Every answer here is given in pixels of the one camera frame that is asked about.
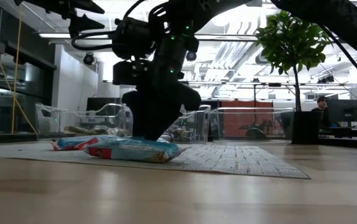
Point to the grey woven placemat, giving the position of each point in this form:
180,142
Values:
243,161

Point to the orange partition panel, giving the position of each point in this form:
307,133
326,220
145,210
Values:
237,119

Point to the green leafy indoor tree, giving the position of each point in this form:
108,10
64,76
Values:
290,40

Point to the dark office desk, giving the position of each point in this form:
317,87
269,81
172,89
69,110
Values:
346,132

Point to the person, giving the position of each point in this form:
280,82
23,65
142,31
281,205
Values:
321,102

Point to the black computer monitor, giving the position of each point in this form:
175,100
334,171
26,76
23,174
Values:
344,110

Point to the green yellow granola bar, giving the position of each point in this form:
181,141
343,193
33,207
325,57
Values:
79,130

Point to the blue chocolate chip granola bar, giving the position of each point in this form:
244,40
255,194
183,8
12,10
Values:
72,142
135,151

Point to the brown granola bar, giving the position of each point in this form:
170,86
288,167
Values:
183,134

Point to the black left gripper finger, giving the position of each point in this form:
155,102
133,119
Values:
82,25
86,6

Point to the black round ceiling spotlight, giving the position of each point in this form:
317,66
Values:
88,58
191,56

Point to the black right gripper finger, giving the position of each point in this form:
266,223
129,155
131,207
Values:
172,99
141,112

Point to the black flat screen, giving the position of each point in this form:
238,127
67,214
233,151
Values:
100,104

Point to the blue box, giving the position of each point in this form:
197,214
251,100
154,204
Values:
332,125

